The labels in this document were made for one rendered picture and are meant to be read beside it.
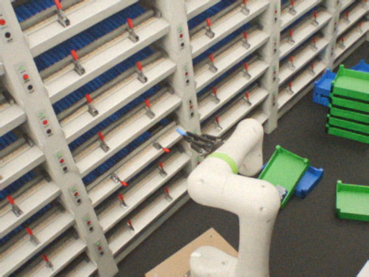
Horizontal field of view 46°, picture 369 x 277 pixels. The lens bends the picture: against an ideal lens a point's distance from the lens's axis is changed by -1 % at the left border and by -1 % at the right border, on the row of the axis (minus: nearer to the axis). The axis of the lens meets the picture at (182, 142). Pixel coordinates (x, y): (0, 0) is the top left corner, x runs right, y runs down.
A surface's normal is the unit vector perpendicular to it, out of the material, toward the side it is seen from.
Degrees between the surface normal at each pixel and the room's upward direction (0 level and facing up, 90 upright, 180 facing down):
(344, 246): 0
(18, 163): 21
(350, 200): 0
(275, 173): 28
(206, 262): 8
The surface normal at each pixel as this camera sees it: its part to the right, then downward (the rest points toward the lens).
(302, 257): -0.12, -0.73
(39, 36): 0.14, -0.54
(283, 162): -0.43, -0.39
